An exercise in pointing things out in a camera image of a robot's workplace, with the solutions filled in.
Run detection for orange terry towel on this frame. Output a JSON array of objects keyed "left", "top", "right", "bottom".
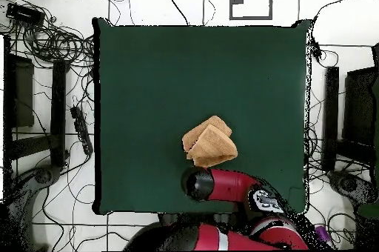
[{"left": 181, "top": 114, "right": 239, "bottom": 169}]

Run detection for black flat box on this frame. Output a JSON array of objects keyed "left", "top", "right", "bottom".
[{"left": 5, "top": 2, "right": 46, "bottom": 27}]

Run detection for dark green table cloth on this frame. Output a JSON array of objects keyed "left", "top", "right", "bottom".
[{"left": 91, "top": 16, "right": 312, "bottom": 216}]

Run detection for black power strip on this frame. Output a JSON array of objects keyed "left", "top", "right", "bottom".
[{"left": 70, "top": 105, "right": 94, "bottom": 156}]

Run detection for grey curved stand base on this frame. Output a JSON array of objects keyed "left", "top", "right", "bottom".
[
  {"left": 326, "top": 170, "right": 378, "bottom": 205},
  {"left": 7, "top": 164, "right": 64, "bottom": 251}
]

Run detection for small purple cylinder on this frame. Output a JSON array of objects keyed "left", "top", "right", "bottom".
[{"left": 315, "top": 225, "right": 330, "bottom": 242}]

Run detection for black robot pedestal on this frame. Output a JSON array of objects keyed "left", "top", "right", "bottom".
[{"left": 158, "top": 212, "right": 235, "bottom": 227}]

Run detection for long black cable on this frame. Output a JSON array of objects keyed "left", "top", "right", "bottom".
[{"left": 160, "top": 0, "right": 190, "bottom": 27}]

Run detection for grey square floor frame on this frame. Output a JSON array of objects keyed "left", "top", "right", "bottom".
[{"left": 229, "top": 0, "right": 274, "bottom": 21}]

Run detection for black metal frame stand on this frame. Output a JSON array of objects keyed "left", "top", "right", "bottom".
[
  {"left": 2, "top": 35, "right": 71, "bottom": 176},
  {"left": 321, "top": 42, "right": 379, "bottom": 176}
]

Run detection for black cable connector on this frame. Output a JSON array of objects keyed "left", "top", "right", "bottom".
[{"left": 310, "top": 39, "right": 323, "bottom": 61}]

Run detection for coiled black cable bundle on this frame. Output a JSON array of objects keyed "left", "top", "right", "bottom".
[{"left": 17, "top": 19, "right": 95, "bottom": 67}]

